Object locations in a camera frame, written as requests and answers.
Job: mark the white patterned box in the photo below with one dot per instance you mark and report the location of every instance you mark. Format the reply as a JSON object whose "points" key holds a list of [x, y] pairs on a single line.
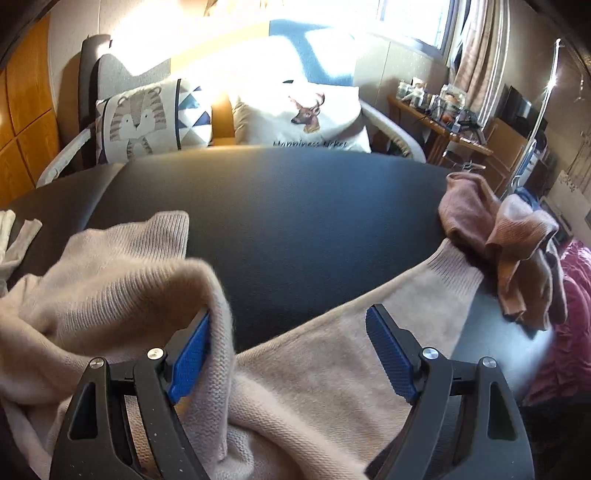
{"points": [[568, 184]]}

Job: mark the window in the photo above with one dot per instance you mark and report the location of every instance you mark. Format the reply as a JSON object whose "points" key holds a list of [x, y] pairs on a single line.
{"points": [[415, 18]]}

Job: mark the black television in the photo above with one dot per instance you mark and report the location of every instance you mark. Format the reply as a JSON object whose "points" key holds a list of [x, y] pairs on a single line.
{"points": [[519, 108]]}

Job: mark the tiger print pillow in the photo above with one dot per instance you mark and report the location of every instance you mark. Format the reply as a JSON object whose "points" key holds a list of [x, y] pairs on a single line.
{"points": [[138, 120]]}

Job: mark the white knit sweater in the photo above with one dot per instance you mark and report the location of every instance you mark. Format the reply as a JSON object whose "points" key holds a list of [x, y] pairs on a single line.
{"points": [[7, 240]]}

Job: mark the metal clothes rack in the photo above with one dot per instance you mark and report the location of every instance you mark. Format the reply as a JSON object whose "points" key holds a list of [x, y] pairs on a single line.
{"points": [[553, 74]]}

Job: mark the pink knit garment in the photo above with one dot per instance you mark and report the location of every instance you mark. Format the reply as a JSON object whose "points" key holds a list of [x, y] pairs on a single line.
{"points": [[461, 207]]}

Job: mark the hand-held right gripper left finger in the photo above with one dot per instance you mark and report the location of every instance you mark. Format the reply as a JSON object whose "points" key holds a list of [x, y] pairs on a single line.
{"points": [[191, 360]]}

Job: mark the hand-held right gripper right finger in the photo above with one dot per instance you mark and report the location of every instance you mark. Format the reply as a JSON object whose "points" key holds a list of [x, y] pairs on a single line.
{"points": [[390, 350]]}

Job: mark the cluttered wooden side table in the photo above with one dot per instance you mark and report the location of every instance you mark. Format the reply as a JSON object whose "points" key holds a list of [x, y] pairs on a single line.
{"points": [[443, 101]]}

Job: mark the pink crumpled cloth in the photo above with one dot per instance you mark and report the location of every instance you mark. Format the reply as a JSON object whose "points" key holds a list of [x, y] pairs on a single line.
{"points": [[521, 240]]}

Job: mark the yellow blue patterned blanket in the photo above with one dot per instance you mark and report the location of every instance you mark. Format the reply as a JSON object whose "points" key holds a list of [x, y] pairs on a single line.
{"points": [[314, 50]]}

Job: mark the wooden wardrobe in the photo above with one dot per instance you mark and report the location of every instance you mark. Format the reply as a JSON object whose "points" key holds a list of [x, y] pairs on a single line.
{"points": [[27, 92]]}

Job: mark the wooden television cabinet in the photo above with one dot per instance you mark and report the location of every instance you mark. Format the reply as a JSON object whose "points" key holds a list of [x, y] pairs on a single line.
{"points": [[503, 147]]}

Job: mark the beige knit sweater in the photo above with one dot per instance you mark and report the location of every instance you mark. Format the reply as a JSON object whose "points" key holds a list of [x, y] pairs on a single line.
{"points": [[115, 277]]}

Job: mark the grey sofa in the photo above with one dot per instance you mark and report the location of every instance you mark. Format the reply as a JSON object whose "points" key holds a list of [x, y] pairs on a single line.
{"points": [[111, 69]]}

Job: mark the pink curtain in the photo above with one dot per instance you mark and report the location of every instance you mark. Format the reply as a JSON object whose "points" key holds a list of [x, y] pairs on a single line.
{"points": [[480, 60]]}

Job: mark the deer print pillow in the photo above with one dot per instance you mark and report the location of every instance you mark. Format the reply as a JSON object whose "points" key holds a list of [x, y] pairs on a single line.
{"points": [[300, 120]]}

